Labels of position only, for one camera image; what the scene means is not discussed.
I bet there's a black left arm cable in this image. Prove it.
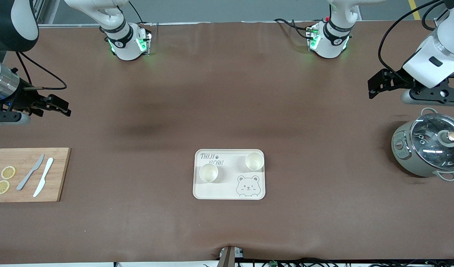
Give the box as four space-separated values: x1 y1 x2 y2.
378 0 448 84

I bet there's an aluminium frame post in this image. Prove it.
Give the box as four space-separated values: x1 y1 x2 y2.
33 0 60 26

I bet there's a sage green electric pot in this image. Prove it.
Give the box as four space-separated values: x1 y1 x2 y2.
391 108 454 182

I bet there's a black base cable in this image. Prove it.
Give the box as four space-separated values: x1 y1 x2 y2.
128 0 154 26
274 18 317 40

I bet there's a white bear print tray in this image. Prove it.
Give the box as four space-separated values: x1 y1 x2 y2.
193 149 266 201

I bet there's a white plastic knife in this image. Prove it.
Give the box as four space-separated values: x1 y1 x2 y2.
33 157 54 198

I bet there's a glass pot lid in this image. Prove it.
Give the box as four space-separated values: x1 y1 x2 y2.
410 113 454 171

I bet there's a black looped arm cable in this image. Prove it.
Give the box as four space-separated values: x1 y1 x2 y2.
421 2 450 31

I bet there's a brown table cover mat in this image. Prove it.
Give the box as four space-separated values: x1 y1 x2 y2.
0 22 454 264

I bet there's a grey plastic knife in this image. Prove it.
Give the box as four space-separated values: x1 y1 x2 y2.
16 154 45 191

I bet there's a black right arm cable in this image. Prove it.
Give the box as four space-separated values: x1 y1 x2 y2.
16 51 68 91

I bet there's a bamboo cutting board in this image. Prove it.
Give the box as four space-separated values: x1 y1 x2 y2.
0 148 71 203

